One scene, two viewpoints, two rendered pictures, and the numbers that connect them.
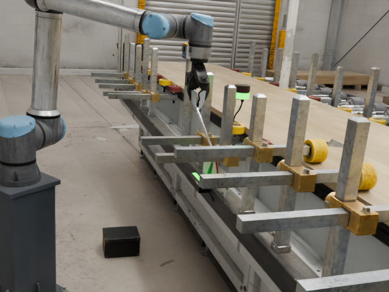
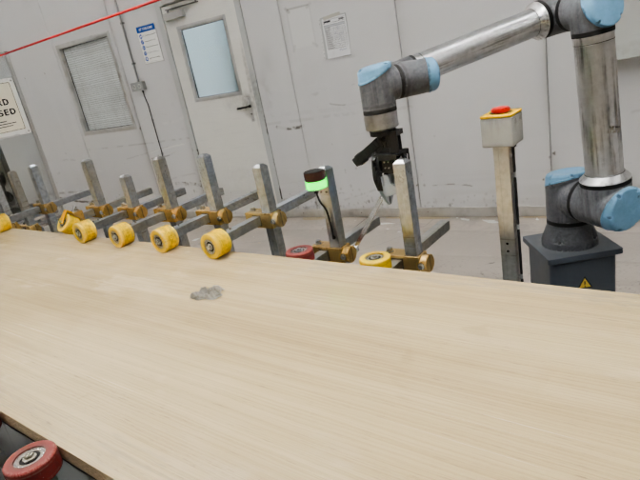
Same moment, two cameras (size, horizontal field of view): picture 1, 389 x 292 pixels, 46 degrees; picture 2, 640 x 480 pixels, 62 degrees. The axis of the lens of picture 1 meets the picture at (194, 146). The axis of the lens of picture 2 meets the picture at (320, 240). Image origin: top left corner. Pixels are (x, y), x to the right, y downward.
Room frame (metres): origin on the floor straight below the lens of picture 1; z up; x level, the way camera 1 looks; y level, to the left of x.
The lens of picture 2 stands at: (2.98, -0.93, 1.42)
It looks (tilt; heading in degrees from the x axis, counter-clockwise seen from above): 19 degrees down; 149
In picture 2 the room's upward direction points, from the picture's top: 11 degrees counter-clockwise
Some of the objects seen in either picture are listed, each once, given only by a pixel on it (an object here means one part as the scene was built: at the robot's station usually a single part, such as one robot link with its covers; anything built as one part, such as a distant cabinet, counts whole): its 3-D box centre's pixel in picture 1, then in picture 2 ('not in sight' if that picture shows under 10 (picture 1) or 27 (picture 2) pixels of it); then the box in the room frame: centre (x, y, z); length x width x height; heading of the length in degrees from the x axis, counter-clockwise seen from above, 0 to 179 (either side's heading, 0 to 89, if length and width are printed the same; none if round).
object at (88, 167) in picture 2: not in sight; (103, 212); (0.54, -0.53, 0.93); 0.04 x 0.04 x 0.48; 19
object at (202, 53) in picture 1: (198, 53); (382, 121); (1.85, 0.01, 1.21); 0.10 x 0.09 x 0.05; 109
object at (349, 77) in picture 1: (319, 76); not in sight; (9.95, -2.55, 0.23); 2.41 x 0.77 x 0.17; 117
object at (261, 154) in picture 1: (257, 149); (266, 218); (1.47, -0.21, 0.95); 0.14 x 0.06 x 0.05; 19
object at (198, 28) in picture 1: (200, 30); (377, 88); (1.85, 0.01, 1.30); 0.10 x 0.09 x 0.12; 73
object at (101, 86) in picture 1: (129, 87); not in sight; (3.32, 0.50, 0.81); 0.44 x 0.03 x 0.04; 109
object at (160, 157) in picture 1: (212, 157); (341, 245); (1.66, -0.07, 0.84); 0.43 x 0.03 x 0.04; 109
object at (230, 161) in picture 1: (227, 154); (332, 252); (1.70, -0.13, 0.85); 0.14 x 0.06 x 0.05; 19
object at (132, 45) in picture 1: (131, 73); not in sight; (3.61, 0.53, 0.87); 0.04 x 0.04 x 0.48; 19
